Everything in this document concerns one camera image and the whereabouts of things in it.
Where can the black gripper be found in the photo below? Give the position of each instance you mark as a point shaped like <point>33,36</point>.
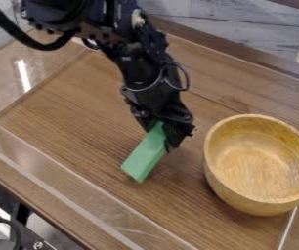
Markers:
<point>154,106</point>

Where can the green rectangular block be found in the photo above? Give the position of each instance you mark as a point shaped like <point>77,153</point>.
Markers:
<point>146,154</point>

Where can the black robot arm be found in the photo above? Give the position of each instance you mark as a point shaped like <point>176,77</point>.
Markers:
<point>114,26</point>

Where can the brown wooden bowl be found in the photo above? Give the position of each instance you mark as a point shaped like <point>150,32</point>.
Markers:
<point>250,165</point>

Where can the black table leg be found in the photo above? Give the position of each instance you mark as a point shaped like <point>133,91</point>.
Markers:
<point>21,213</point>

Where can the clear acrylic tray wall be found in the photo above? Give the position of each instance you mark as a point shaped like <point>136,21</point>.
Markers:
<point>66,132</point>

